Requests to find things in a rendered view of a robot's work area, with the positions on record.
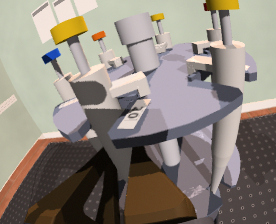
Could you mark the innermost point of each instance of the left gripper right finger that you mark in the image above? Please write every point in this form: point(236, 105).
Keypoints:
point(152, 198)

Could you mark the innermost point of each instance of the white pipette with blue button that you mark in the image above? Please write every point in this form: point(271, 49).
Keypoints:
point(64, 89)

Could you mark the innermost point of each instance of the black perforated breadboard plate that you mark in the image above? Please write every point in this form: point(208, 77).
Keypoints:
point(252, 201)

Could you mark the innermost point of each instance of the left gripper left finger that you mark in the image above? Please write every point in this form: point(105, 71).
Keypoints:
point(64, 204)

